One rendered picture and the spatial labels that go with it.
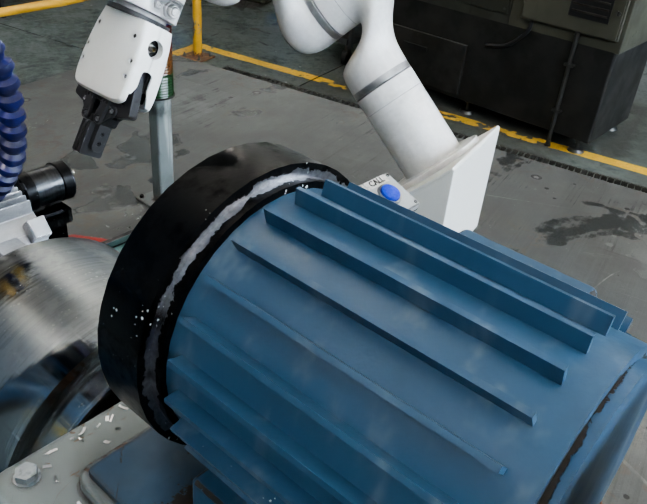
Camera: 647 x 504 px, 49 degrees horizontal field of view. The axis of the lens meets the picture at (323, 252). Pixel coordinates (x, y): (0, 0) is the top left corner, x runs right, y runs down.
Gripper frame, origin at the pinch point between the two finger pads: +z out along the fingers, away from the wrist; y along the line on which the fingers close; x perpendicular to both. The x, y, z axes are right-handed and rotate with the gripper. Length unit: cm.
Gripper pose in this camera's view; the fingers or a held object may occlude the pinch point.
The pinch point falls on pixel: (91, 138)
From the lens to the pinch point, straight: 89.8
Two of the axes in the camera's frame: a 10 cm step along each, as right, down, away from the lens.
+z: -4.0, 9.1, 1.4
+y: -7.5, -4.1, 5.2
